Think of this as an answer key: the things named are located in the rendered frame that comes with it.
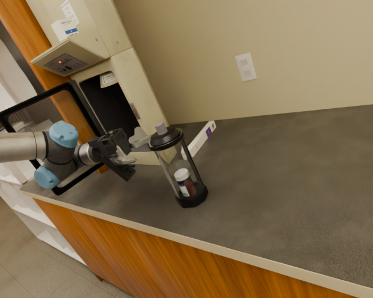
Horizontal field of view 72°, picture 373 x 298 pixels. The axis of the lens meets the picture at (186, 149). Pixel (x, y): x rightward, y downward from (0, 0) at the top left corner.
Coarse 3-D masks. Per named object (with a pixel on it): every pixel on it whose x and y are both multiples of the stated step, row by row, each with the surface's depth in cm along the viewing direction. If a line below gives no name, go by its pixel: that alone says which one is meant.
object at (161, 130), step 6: (156, 126) 69; (162, 126) 69; (156, 132) 73; (162, 132) 70; (168, 132) 70; (174, 132) 69; (156, 138) 69; (162, 138) 68; (168, 138) 68; (156, 144) 69
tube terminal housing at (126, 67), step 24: (48, 0) 90; (72, 0) 84; (96, 0) 85; (48, 24) 98; (96, 24) 85; (120, 24) 92; (120, 48) 92; (96, 72) 98; (120, 72) 92; (144, 72) 111; (144, 96) 100; (144, 120) 100
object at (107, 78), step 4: (104, 72) 101; (108, 72) 100; (100, 76) 104; (104, 76) 101; (108, 76) 101; (112, 76) 100; (100, 80) 105; (104, 80) 102; (108, 80) 101; (112, 80) 100; (116, 80) 100; (104, 84) 102; (108, 84) 101; (112, 84) 101
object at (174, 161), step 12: (180, 132) 70; (180, 144) 70; (156, 156) 72; (168, 156) 69; (180, 156) 70; (168, 168) 72; (180, 168) 71; (192, 168) 74; (180, 180) 73; (192, 180) 74; (180, 192) 75; (192, 192) 75
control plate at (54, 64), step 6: (66, 54) 87; (54, 60) 93; (60, 60) 92; (66, 60) 92; (72, 60) 91; (78, 60) 91; (48, 66) 99; (54, 66) 98; (60, 66) 98; (72, 66) 96; (78, 66) 96; (60, 72) 103; (66, 72) 102
